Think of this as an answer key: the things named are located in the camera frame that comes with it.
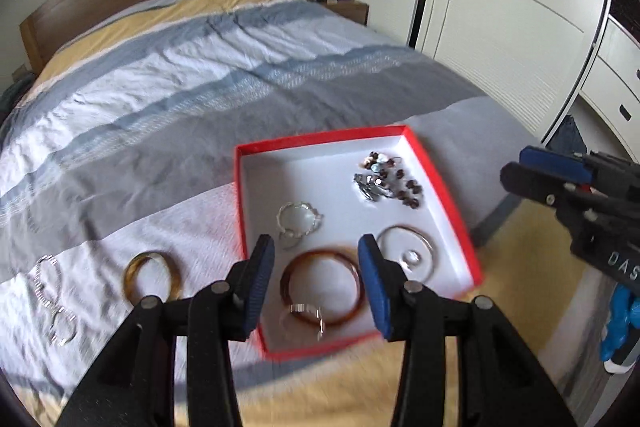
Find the orange amber bangle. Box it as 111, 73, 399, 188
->
279, 248, 364, 328

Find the white wardrobe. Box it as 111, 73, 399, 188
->
345, 0, 615, 144

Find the wooden nightstand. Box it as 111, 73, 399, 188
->
324, 1, 370, 26

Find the white drawer cabinet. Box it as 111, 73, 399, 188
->
577, 14, 640, 158

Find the person's right hand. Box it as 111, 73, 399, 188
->
600, 284, 640, 374

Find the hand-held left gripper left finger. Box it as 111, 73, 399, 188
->
57, 234, 276, 427

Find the silver link bracelet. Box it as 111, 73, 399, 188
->
353, 173, 387, 204
276, 201, 324, 251

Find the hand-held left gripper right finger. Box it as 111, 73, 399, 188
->
357, 234, 578, 427

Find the silver cuff ring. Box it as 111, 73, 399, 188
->
289, 303, 329, 341

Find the dark amber bangle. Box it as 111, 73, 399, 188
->
123, 250, 184, 304

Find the brown beaded bracelet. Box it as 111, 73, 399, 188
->
357, 150, 424, 210

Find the bed with striped duvet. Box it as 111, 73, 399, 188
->
0, 0, 548, 427

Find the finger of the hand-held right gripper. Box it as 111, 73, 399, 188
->
520, 146, 601, 184
501, 162, 591, 210

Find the blue denim cloth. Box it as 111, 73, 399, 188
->
552, 114, 587, 156

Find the dark grey cloth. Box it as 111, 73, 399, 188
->
0, 74, 32, 118

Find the silver chain bracelet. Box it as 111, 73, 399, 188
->
34, 253, 79, 349

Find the red cardboard box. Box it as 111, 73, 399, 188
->
234, 125, 485, 362

